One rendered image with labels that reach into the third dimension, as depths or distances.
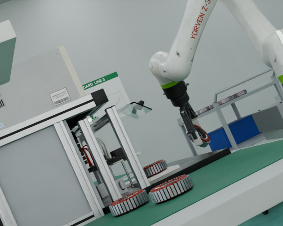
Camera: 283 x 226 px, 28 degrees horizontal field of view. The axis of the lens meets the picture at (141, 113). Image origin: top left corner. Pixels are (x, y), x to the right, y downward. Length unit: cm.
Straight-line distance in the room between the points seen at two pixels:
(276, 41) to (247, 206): 114
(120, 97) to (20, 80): 572
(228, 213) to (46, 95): 101
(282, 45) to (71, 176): 91
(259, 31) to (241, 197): 132
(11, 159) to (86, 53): 595
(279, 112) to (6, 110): 91
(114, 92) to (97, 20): 102
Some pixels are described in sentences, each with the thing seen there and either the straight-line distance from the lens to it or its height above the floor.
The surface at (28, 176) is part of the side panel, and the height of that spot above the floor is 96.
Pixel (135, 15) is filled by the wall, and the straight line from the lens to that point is 796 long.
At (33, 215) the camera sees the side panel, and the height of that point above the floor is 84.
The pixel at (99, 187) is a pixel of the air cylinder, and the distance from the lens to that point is 219.
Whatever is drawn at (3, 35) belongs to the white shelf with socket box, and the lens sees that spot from 103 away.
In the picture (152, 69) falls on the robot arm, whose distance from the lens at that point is 225.
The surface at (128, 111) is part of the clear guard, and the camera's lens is 240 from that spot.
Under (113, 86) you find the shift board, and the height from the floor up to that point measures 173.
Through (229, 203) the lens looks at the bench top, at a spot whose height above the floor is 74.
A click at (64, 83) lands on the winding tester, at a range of 193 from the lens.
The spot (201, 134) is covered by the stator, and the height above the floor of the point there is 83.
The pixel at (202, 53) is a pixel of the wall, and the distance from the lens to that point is 810.
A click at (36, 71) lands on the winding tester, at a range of 193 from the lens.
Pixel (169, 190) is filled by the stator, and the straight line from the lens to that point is 139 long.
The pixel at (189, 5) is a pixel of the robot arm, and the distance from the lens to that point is 217.
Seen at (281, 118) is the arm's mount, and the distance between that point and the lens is 197.
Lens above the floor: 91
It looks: 2 degrees up
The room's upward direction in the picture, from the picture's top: 24 degrees counter-clockwise
